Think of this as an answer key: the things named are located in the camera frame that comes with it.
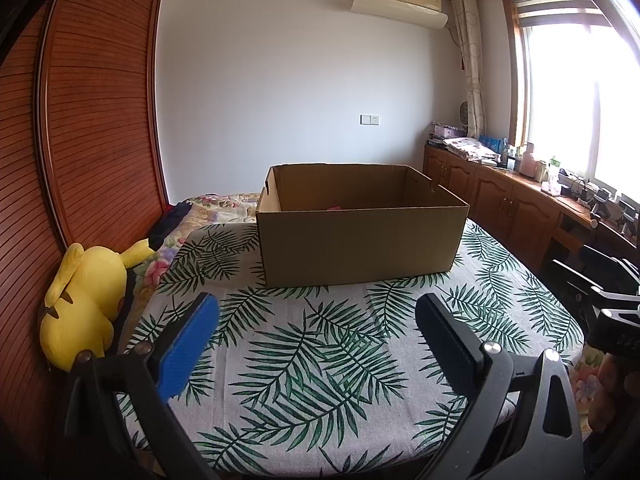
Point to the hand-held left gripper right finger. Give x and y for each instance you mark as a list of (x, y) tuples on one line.
[(442, 340)]

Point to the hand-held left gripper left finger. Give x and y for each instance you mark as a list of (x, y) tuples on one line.
[(190, 345)]

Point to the brown cardboard box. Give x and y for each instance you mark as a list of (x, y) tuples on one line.
[(350, 245)]

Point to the person's right hand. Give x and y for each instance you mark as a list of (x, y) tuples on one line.
[(615, 390)]

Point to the yellow plush toy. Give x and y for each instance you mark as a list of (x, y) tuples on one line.
[(85, 300)]

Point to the green leaf print cloth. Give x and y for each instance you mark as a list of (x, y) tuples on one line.
[(310, 360)]

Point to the dark cloth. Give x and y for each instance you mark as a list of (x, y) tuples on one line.
[(167, 222)]

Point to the long wooden cabinet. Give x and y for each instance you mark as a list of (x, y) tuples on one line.
[(495, 205)]

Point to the green capped bottle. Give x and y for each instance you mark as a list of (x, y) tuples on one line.
[(553, 175)]

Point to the white cup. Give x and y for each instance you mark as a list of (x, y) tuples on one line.
[(542, 172)]

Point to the pink kettle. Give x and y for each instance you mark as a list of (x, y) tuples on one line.
[(528, 160)]

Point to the folded printed cloth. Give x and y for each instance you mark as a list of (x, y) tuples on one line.
[(470, 149)]

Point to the blue box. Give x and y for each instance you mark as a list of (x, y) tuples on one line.
[(492, 144)]

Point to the pink box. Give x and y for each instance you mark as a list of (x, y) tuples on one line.
[(450, 129)]

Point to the wooden framed window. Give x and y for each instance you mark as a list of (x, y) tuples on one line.
[(575, 100)]

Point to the round hand fan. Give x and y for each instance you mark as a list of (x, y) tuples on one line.
[(464, 115)]

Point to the patterned beige curtain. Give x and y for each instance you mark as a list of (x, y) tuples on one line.
[(472, 60)]

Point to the white wall switch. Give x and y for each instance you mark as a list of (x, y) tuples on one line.
[(369, 119)]

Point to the wall air conditioner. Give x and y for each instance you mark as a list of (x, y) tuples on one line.
[(400, 5)]

